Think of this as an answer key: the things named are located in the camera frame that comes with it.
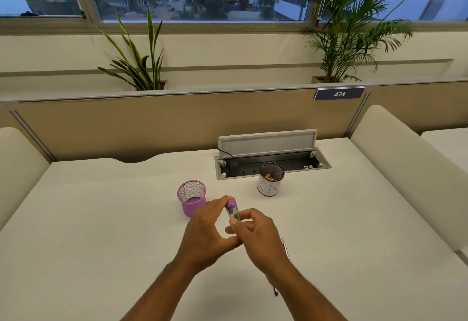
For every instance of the person's left hand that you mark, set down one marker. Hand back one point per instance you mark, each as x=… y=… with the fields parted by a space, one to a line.
x=199 y=235

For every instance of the person's right hand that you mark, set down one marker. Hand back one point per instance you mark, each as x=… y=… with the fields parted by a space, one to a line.
x=263 y=240

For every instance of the person's right thumb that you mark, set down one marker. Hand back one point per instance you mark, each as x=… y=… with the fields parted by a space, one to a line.
x=233 y=228

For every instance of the person's left thumb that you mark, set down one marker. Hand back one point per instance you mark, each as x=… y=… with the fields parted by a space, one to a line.
x=233 y=243

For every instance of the clear tube with purple cap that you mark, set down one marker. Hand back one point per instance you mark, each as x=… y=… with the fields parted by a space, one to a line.
x=232 y=209

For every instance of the person's left forearm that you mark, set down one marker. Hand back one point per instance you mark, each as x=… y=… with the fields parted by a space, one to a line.
x=166 y=293

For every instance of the person's right forearm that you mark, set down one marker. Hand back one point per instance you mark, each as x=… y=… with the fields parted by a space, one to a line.
x=301 y=297

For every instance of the purple mesh cup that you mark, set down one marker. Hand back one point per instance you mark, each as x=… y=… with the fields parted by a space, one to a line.
x=192 y=204

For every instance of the pencil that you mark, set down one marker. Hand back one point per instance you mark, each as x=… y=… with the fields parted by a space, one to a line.
x=285 y=249

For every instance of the black mesh cup white label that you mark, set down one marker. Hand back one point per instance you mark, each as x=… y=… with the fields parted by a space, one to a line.
x=270 y=186

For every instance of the beige desk partition panel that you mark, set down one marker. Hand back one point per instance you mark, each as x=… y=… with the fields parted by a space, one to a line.
x=420 y=105
x=164 y=127

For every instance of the dark blue number sign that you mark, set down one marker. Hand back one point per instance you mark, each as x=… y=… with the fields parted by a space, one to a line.
x=339 y=94

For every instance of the beige planter box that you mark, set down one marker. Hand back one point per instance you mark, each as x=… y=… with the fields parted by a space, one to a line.
x=318 y=79

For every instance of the white desk side divider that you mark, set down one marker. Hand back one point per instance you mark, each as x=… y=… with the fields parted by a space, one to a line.
x=406 y=171
x=18 y=171

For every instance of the snake plant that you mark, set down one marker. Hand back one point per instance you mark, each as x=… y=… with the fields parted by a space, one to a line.
x=140 y=65

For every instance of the palm plant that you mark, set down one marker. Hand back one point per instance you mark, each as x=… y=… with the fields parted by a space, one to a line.
x=347 y=21

